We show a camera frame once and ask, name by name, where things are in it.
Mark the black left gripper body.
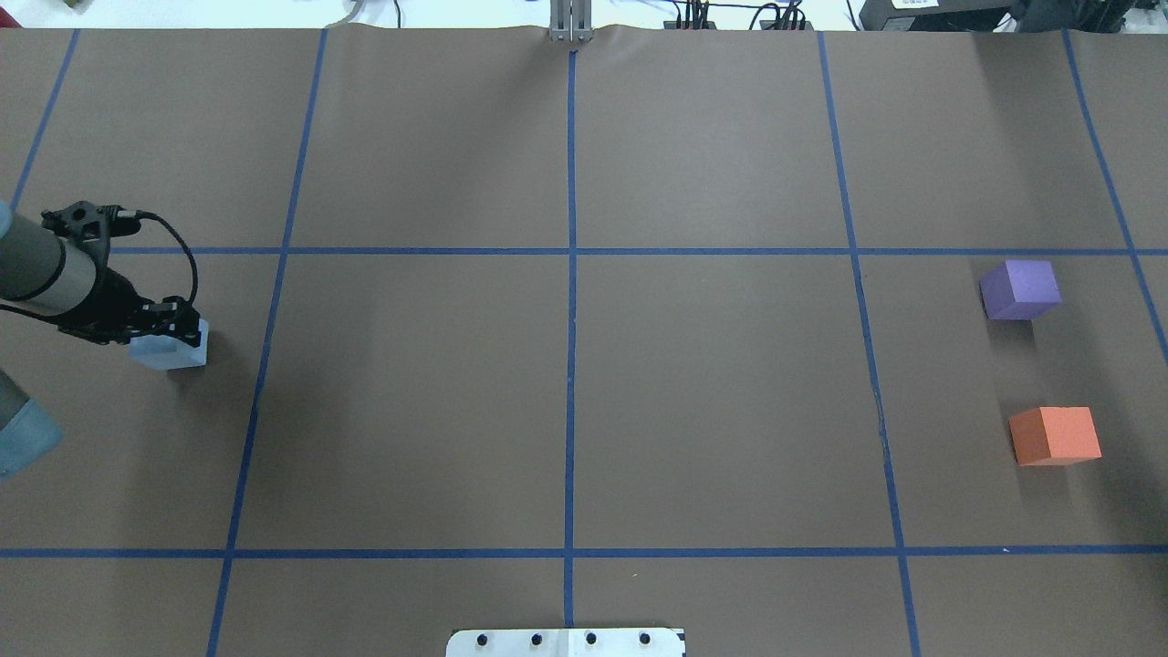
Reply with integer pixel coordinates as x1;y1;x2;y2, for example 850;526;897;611
61;267;202;348

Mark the light blue foam block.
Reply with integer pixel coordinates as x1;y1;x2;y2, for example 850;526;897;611
128;319;210;371

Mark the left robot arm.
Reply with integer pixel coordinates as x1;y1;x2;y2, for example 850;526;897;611
1;201;210;371

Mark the purple foam block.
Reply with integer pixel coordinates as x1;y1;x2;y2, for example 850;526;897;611
979;260;1063;321

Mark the orange foam block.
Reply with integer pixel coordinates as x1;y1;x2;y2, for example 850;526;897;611
1006;406;1101;466

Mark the black monitor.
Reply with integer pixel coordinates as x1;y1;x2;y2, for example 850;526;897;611
858;1;1029;33

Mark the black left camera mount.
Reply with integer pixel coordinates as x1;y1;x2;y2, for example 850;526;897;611
40;201;124;243

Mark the white metal base plate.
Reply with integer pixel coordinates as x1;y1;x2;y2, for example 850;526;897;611
445;627;687;656

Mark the grey aluminium post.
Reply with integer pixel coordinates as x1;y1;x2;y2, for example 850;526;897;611
549;0;593;43

